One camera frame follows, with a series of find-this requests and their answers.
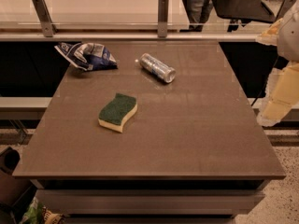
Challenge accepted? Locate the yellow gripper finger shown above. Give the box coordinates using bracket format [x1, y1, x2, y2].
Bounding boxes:
[255, 19, 283, 46]
[257, 62, 299, 127]

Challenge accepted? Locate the silver blue redbull can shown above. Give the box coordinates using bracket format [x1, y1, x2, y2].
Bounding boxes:
[135, 53, 176, 84]

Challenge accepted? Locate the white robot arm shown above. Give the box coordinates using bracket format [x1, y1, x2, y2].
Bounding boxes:
[256, 3, 299, 127]

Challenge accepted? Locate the black office chair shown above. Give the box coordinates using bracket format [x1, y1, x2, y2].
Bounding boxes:
[212, 0, 276, 32]

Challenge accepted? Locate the green yellow sponge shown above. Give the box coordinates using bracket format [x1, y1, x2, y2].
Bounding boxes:
[98, 93, 137, 133]

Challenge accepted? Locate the blue crumpled chip bag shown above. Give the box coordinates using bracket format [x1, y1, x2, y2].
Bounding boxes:
[55, 42, 118, 72]

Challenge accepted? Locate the green snack bag on floor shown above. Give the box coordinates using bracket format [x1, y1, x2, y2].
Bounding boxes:
[19, 197, 66, 224]

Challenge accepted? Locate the dark bin at left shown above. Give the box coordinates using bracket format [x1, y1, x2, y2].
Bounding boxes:
[0, 147, 36, 215]

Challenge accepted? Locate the black cable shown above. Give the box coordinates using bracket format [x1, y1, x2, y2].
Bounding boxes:
[250, 55, 279, 107]

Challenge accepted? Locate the right metal glass bracket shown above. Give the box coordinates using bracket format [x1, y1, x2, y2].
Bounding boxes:
[276, 0, 297, 20]

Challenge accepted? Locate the metal rail of barrier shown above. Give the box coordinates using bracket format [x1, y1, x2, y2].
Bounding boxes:
[0, 32, 258, 42]

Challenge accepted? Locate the left metal glass bracket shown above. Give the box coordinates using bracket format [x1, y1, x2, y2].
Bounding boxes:
[32, 0, 56, 37]

